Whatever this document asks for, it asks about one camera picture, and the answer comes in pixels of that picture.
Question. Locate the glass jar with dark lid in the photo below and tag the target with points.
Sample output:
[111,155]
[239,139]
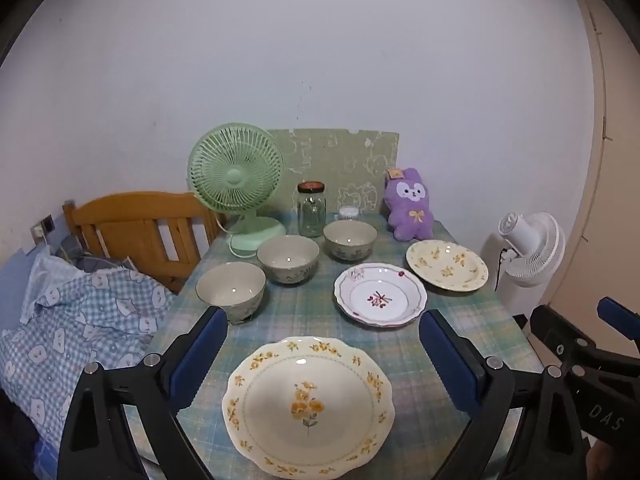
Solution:
[311,215]

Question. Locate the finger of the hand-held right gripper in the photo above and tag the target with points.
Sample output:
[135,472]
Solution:
[617,314]
[547,327]

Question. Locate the purple plush bunny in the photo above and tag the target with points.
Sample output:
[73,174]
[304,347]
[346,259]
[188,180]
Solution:
[410,205]

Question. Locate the pink pattern scalloped plate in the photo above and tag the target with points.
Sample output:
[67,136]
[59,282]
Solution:
[380,297]

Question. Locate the blue checkered blanket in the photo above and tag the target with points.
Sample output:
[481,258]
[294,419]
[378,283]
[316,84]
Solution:
[75,320]

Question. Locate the grey ceramic bowl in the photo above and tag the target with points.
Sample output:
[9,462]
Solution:
[288,259]
[231,290]
[350,240]

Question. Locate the green board with white drawings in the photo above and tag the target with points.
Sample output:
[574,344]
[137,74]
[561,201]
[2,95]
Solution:
[330,160]

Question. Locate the small yellow flower plate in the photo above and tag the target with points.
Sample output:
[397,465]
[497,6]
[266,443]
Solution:
[446,266]

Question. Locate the wall socket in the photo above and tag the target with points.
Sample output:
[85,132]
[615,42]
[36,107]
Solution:
[42,226]

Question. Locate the wooden headboard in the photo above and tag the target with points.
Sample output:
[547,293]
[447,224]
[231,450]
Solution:
[130,220]

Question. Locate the cotton swab container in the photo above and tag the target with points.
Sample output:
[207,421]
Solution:
[349,214]

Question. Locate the large yellow flower plate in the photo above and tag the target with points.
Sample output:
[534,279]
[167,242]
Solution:
[307,405]

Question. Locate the green desk fan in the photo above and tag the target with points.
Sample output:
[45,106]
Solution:
[235,175]

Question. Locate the beige door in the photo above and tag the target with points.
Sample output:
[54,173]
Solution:
[610,185]

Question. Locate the white standing fan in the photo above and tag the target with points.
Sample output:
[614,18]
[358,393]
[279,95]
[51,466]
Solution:
[530,250]

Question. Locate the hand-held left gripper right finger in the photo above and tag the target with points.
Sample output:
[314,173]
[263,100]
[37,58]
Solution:
[447,362]

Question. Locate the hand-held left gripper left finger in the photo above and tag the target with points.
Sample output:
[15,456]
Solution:
[197,357]

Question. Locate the grey plaid cloth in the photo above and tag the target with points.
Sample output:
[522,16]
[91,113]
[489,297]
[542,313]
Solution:
[87,255]

